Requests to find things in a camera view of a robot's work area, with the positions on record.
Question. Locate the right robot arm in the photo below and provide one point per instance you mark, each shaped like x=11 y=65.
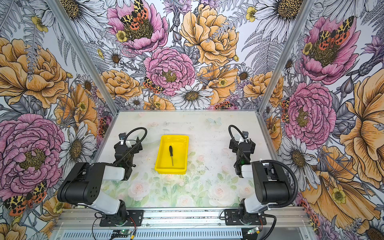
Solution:
x=275 y=185

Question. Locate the aluminium frame post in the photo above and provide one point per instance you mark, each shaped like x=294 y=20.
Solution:
x=76 y=42
x=291 y=40

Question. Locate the white slotted cable duct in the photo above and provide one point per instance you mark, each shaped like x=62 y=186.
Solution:
x=154 y=234

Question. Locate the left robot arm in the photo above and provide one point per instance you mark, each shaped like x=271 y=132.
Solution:
x=83 y=185

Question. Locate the yellow plastic bin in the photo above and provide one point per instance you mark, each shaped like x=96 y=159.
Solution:
x=180 y=145

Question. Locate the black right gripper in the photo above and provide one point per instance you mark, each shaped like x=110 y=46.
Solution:
x=234 y=144

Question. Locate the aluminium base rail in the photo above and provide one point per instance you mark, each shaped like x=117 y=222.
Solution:
x=182 y=218

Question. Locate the aluminium frame post right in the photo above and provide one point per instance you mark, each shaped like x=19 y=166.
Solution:
x=291 y=40

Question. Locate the black handled screwdriver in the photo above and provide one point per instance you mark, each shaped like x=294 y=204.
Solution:
x=171 y=154

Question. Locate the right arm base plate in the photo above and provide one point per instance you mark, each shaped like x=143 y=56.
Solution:
x=236 y=217

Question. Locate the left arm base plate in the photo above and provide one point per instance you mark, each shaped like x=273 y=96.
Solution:
x=131 y=218

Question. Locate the aluminium frame post left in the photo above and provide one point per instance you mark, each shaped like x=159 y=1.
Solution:
x=76 y=42

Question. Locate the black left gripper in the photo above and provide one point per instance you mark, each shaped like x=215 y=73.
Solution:
x=139 y=148

